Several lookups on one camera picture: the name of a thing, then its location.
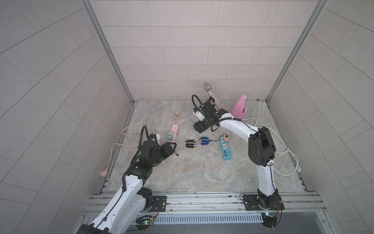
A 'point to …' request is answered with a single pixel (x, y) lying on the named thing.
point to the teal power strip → (225, 149)
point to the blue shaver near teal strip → (203, 140)
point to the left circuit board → (143, 223)
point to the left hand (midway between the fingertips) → (176, 145)
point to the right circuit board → (270, 219)
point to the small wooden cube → (177, 113)
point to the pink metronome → (239, 109)
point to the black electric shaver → (191, 143)
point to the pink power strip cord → (103, 173)
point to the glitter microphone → (208, 87)
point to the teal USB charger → (170, 135)
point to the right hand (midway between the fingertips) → (199, 124)
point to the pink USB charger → (226, 137)
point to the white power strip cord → (298, 169)
